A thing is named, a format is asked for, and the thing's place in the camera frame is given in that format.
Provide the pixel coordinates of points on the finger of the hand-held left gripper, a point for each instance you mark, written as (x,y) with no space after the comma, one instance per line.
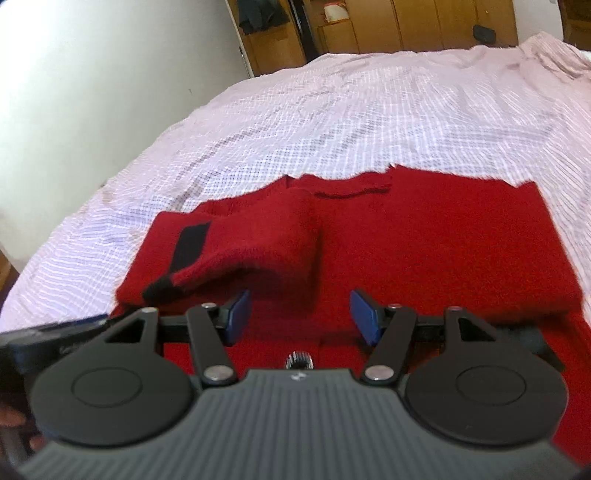
(82,321)

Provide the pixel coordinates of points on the red knitted sweater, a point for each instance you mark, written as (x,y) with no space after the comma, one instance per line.
(415,240)

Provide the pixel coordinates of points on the dark hanging clothes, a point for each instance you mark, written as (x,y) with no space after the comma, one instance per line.
(261,16)

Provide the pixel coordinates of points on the dark wooden headboard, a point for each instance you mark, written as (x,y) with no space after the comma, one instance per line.
(577,18)

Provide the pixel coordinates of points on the pink checked bed sheet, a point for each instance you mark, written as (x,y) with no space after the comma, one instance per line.
(323,115)

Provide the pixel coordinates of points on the person's left hand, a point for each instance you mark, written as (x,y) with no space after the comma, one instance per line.
(14,421)

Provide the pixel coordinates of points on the wooden wardrobe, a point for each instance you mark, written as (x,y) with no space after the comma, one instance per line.
(369,27)

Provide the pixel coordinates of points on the small black object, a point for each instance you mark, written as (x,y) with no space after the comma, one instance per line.
(483,33)

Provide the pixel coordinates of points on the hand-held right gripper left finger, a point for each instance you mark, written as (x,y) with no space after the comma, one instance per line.
(238,314)

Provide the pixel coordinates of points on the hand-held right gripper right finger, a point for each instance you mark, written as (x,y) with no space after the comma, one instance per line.
(364,316)

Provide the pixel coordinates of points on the white and red packet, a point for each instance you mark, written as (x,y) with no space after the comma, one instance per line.
(335,11)

